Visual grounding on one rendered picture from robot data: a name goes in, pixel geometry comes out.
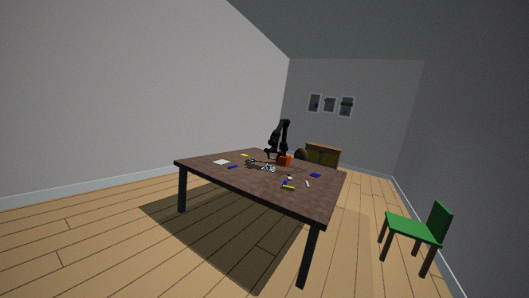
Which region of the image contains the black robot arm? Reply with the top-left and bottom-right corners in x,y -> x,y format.
268,119 -> 290,157

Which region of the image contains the white rectangular plate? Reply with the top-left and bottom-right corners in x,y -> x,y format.
212,159 -> 230,165

